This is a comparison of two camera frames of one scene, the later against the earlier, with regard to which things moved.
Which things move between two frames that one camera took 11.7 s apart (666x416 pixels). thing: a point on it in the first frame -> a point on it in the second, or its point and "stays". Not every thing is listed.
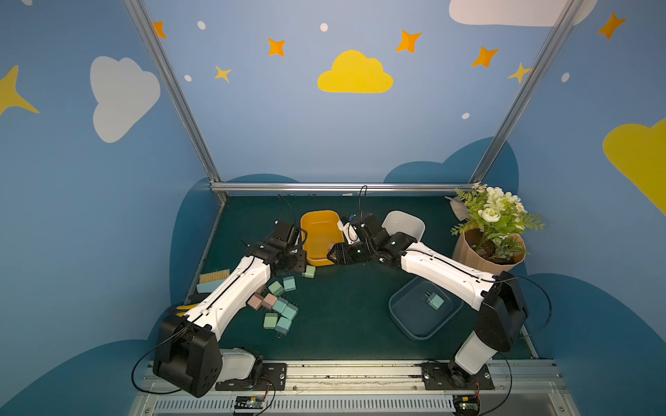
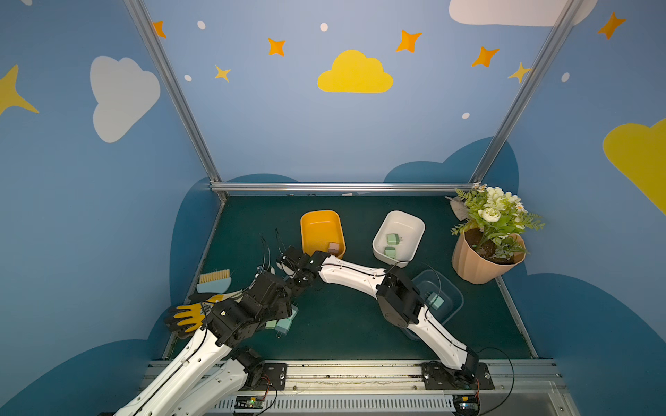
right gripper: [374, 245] -> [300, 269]
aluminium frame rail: [337, 187] stays
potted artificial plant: [494, 232] stays
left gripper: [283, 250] -> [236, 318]
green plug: [434, 300] stays
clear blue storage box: [408, 308] stays
